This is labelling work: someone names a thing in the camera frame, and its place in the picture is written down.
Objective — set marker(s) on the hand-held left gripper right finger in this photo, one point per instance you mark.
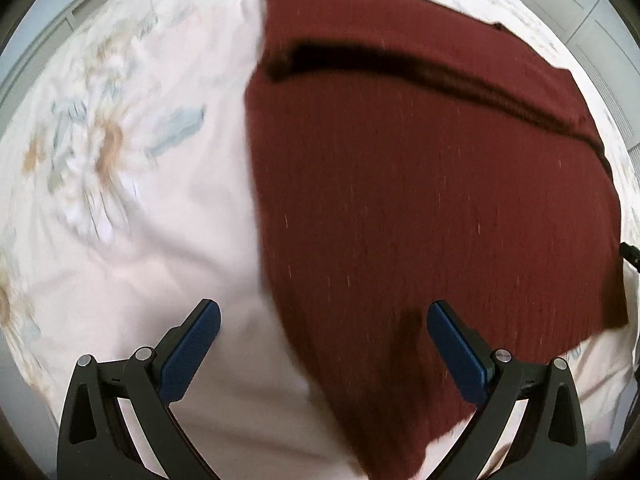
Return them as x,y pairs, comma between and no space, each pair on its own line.
457,355

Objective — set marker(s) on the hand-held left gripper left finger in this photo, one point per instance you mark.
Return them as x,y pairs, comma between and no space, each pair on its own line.
192,350

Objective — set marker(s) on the floral bed sheet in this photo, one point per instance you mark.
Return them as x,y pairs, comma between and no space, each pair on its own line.
125,235

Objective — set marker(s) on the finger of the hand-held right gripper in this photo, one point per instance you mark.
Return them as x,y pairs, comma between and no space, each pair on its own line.
631,254

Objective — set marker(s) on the dark red knit sweater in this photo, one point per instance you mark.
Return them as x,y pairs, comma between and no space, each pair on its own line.
400,185

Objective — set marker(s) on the white wardrobe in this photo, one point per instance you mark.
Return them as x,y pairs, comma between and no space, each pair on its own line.
590,20

